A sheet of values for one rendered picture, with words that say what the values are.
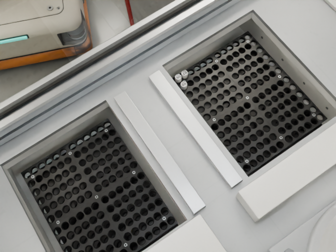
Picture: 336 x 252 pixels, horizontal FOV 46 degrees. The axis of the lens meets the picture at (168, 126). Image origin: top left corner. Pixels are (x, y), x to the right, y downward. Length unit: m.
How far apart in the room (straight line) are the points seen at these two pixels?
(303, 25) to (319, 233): 0.36
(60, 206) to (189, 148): 0.23
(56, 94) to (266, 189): 0.35
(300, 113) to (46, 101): 0.43
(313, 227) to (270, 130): 0.18
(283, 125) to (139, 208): 0.28
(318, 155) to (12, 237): 0.47
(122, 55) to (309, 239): 0.40
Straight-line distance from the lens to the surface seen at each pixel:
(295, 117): 0.73
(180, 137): 0.64
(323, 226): 0.61
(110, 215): 0.67
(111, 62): 0.66
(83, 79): 0.66
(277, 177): 0.60
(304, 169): 0.61
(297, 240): 0.61
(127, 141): 0.76
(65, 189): 0.73
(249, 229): 0.61
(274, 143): 0.70
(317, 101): 0.79
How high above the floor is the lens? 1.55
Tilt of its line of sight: 69 degrees down
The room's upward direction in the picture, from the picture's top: 8 degrees counter-clockwise
